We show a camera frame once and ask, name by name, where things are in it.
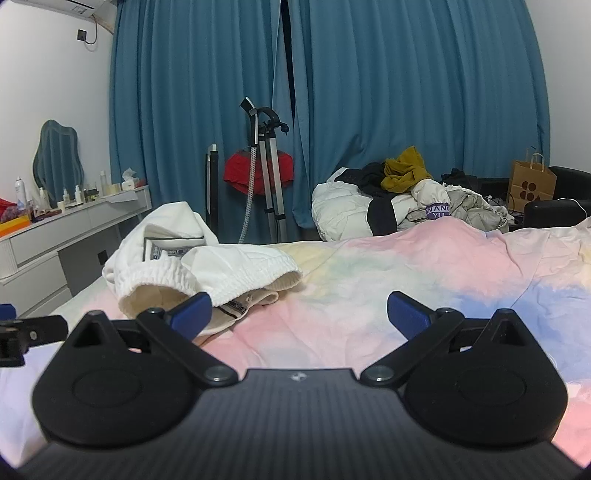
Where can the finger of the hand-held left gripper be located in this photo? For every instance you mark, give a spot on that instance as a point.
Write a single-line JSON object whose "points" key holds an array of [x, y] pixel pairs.
{"points": [[44, 326]]}

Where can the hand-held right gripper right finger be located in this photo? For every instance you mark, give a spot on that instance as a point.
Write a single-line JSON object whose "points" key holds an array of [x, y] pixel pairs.
{"points": [[408, 316]]}

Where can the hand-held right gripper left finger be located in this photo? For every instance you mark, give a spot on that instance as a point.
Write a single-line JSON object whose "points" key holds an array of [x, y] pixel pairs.
{"points": [[191, 316]]}

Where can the white pants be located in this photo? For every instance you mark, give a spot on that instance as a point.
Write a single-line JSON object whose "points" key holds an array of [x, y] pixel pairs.
{"points": [[184, 258]]}

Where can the white dressing table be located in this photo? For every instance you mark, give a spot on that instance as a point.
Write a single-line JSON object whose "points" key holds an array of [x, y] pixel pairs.
{"points": [[55, 240]]}

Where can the orange box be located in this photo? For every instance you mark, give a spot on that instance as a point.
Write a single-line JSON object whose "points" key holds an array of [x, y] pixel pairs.
{"points": [[14, 226]]}

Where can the grey garment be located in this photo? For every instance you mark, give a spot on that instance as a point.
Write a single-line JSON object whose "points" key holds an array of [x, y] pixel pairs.
{"points": [[475, 207]]}

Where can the white down jacket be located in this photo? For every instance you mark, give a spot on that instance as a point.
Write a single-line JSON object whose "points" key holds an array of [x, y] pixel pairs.
{"points": [[341, 207]]}

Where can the small white bottle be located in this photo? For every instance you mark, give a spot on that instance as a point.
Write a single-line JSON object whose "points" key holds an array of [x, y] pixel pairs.
{"points": [[77, 194]]}

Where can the white spray bottle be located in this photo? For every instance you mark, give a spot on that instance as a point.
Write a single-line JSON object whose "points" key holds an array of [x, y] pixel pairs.
{"points": [[19, 191]]}

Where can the mustard garment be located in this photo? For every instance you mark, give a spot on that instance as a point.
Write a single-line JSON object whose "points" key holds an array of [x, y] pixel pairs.
{"points": [[406, 173]]}

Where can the black garment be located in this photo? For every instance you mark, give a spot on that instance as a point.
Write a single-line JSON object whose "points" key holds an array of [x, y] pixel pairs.
{"points": [[369, 177]]}

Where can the white tissue box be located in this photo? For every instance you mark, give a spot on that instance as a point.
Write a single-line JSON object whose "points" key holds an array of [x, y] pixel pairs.
{"points": [[128, 182]]}

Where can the red cloth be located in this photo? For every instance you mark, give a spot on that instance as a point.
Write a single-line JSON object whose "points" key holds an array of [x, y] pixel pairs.
{"points": [[240, 173]]}

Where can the tall white bottle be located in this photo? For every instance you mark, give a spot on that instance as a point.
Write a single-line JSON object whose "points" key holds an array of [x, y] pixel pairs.
{"points": [[102, 182]]}

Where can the garment steamer stand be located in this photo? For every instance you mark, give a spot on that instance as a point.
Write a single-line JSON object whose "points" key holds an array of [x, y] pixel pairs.
{"points": [[265, 175]]}

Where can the wavy-edged mirror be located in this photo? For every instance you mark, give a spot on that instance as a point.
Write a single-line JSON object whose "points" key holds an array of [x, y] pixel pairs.
{"points": [[57, 157]]}

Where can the brown paper bag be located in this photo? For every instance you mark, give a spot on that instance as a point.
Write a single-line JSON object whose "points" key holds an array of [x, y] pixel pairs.
{"points": [[531, 184]]}

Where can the black armchair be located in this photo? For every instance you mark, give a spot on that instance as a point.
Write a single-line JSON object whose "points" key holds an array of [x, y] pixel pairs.
{"points": [[563, 203]]}

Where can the blue curtain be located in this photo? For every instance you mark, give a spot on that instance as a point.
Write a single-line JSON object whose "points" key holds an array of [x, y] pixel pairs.
{"points": [[415, 83], [184, 92]]}

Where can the white air conditioner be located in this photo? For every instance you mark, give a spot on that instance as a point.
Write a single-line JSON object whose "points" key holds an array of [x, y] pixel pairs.
{"points": [[69, 7]]}

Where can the white board with black frame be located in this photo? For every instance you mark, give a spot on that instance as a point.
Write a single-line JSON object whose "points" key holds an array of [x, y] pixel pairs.
{"points": [[212, 184]]}

